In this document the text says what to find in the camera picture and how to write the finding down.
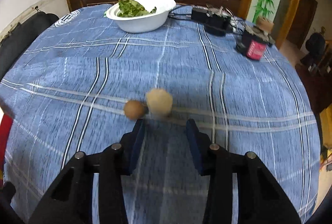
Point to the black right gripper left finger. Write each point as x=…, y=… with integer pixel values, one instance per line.
x=69, y=197

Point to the cream yam piece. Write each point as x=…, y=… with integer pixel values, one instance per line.
x=159, y=102

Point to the cork topped small jar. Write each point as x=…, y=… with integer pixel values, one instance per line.
x=264, y=24

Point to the black jar red label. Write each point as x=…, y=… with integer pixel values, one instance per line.
x=253, y=43

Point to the brown longan fruit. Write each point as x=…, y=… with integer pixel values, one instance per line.
x=134, y=110

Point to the black sofa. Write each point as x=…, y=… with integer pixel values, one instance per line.
x=21, y=37

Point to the white bowl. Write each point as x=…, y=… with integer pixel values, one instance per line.
x=143, y=23

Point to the brown wooden door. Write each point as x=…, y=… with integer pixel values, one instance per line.
x=302, y=21

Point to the black power adapter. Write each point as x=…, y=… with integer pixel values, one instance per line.
x=216, y=22

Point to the red rimmed white tray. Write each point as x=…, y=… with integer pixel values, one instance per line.
x=5, y=127

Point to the green leafy vegetables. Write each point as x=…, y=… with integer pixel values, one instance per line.
x=132, y=8

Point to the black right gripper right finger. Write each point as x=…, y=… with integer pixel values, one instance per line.
x=260, y=198

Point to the blue plaid tablecloth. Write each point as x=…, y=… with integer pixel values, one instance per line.
x=68, y=89

